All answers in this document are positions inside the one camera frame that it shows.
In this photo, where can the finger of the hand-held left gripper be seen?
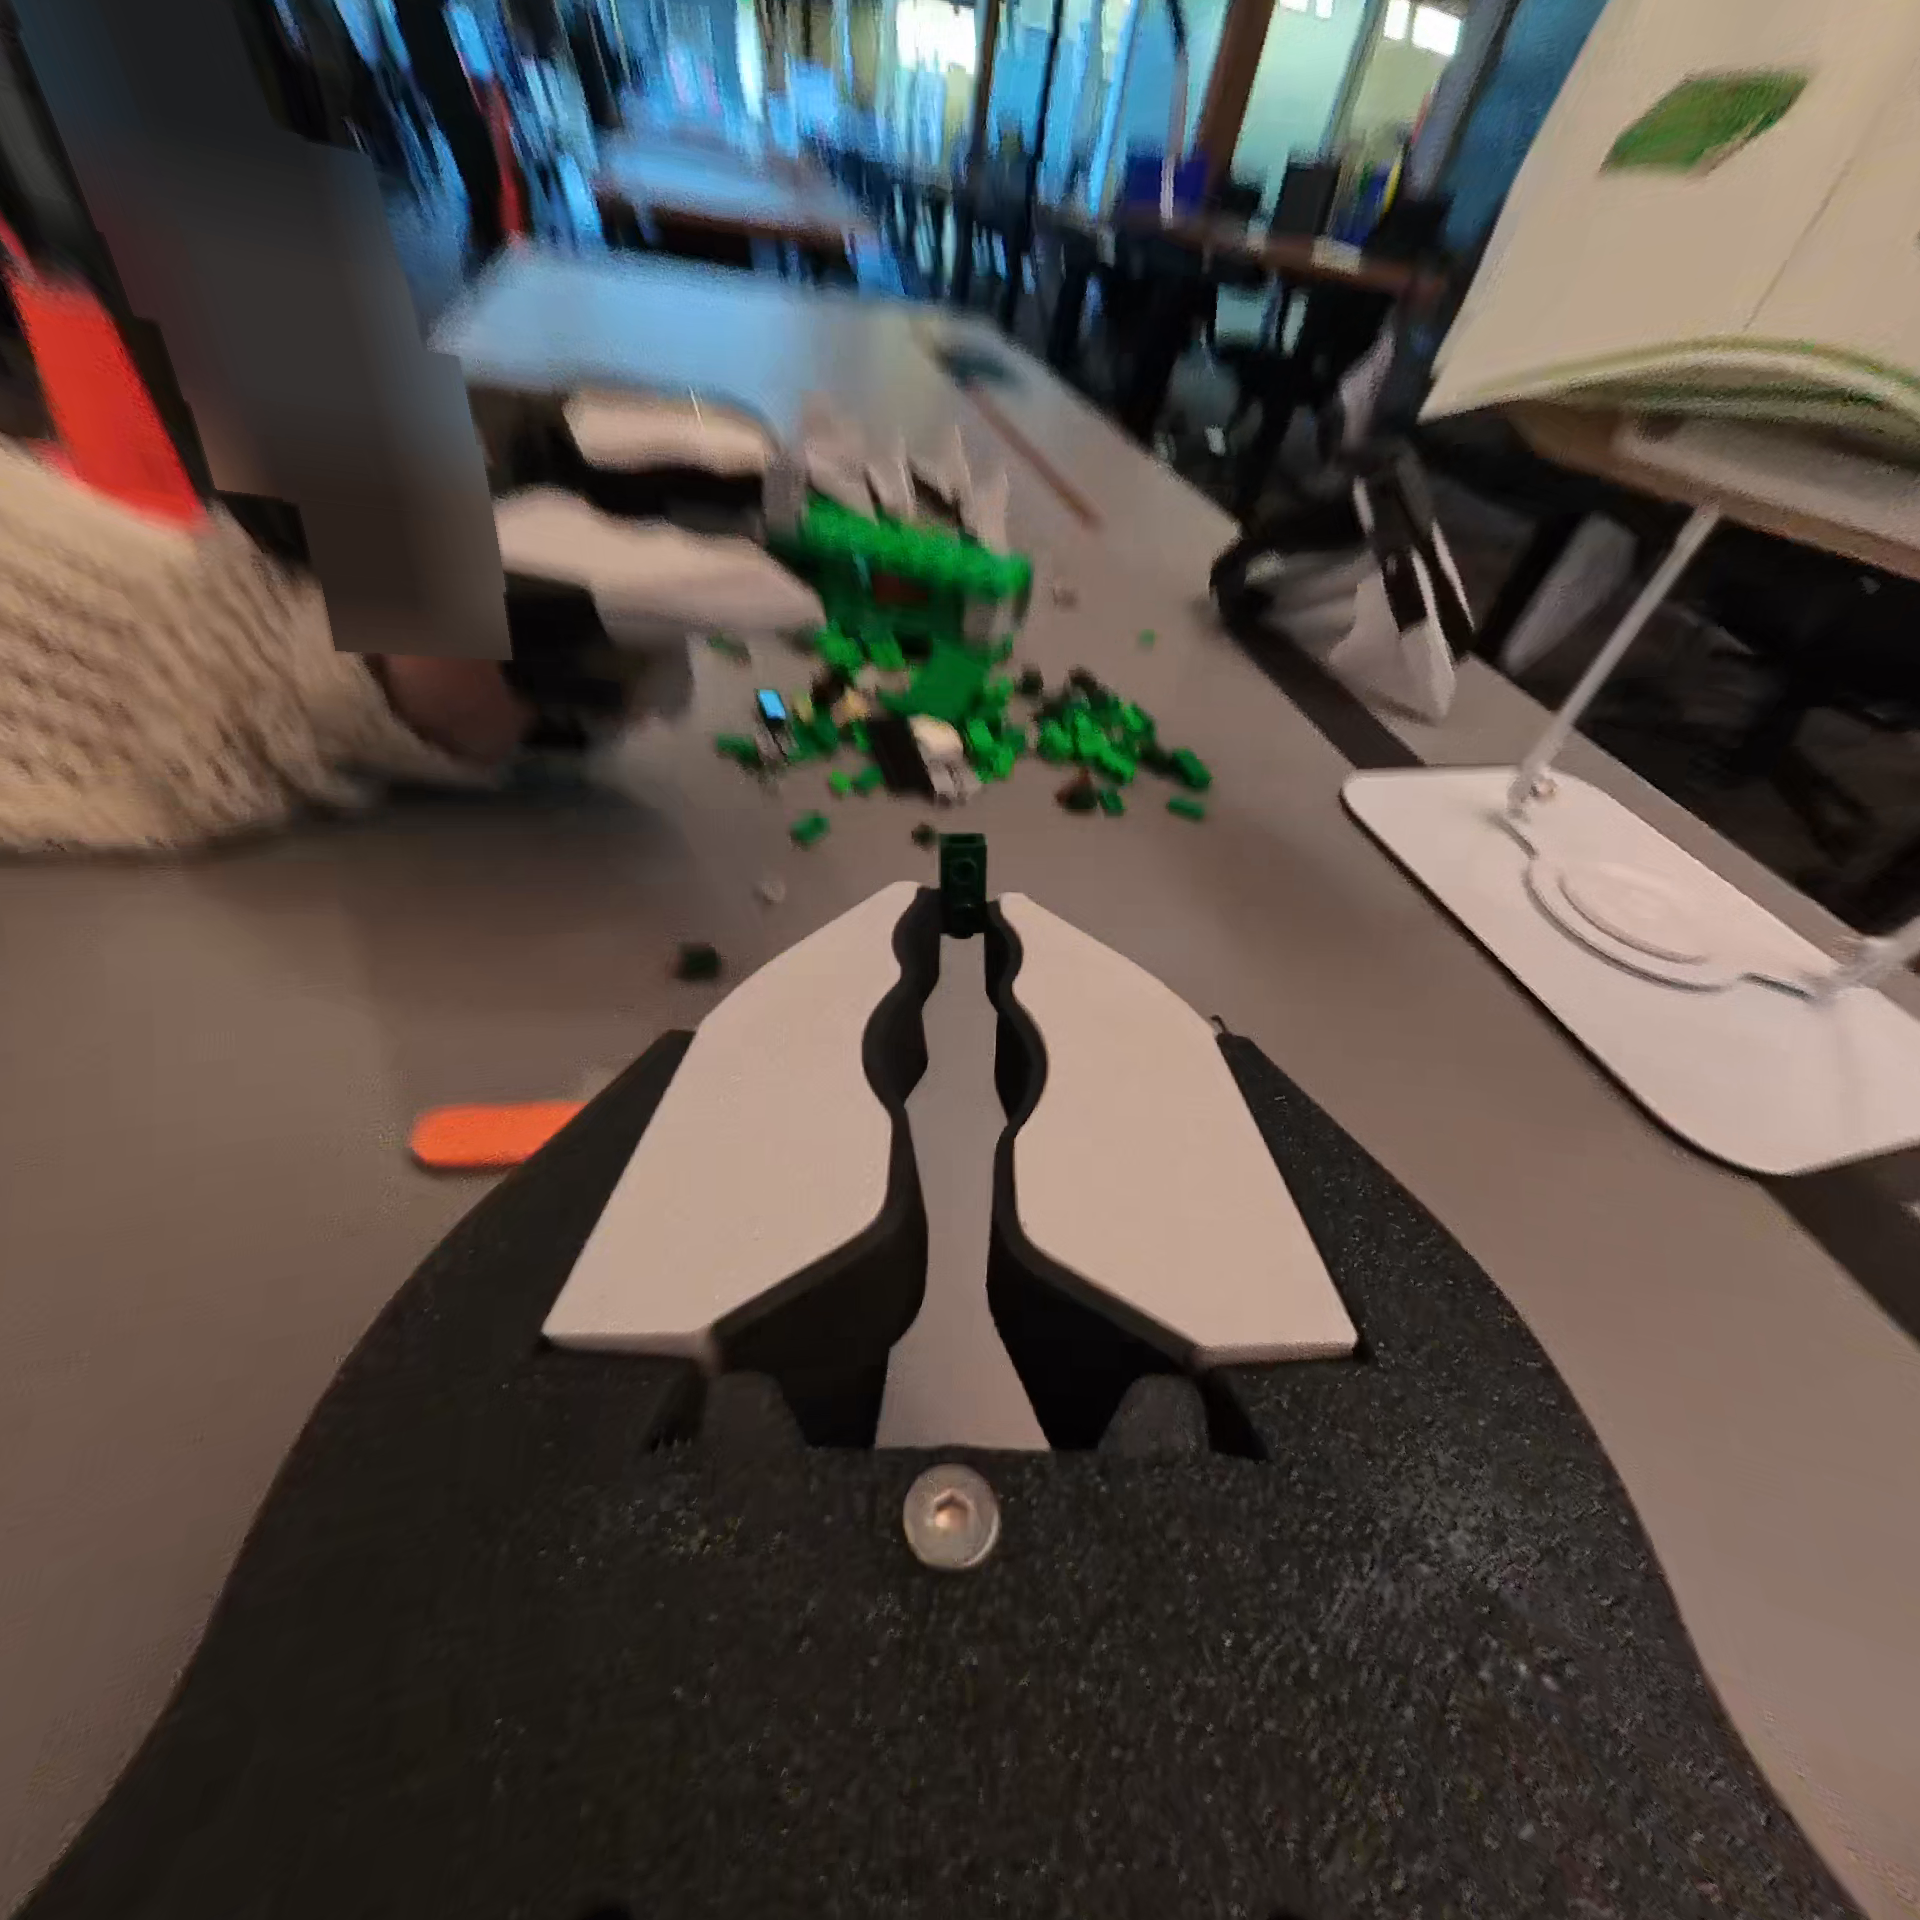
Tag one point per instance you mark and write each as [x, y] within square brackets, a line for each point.
[645, 570]
[674, 440]

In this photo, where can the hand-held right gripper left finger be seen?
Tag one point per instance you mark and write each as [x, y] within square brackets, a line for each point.
[748, 1171]

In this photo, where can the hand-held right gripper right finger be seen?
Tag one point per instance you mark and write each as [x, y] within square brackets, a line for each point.
[1170, 1188]

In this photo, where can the green lego assembly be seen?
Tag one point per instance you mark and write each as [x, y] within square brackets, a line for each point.
[900, 578]

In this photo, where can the small dark green lego piece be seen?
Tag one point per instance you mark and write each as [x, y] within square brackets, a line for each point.
[964, 875]

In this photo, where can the person's left forearm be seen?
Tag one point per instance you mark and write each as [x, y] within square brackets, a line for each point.
[153, 689]

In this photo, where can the pile of green lego bricks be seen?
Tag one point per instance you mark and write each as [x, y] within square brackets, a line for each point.
[1095, 743]

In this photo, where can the person's left hand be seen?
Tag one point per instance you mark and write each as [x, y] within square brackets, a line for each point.
[451, 707]

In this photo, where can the orange brick separator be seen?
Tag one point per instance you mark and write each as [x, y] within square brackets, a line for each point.
[488, 1136]

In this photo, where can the white book stand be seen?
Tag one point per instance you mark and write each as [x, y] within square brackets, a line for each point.
[1652, 1021]

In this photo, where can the red object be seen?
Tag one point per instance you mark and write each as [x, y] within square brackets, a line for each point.
[89, 389]

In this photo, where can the black and white object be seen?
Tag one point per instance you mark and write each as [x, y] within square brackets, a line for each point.
[1395, 644]

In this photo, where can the wooden pillar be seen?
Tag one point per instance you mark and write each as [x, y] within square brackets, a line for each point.
[1238, 76]

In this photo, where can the open instruction booklet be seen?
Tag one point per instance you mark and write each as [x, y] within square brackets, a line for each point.
[1727, 268]

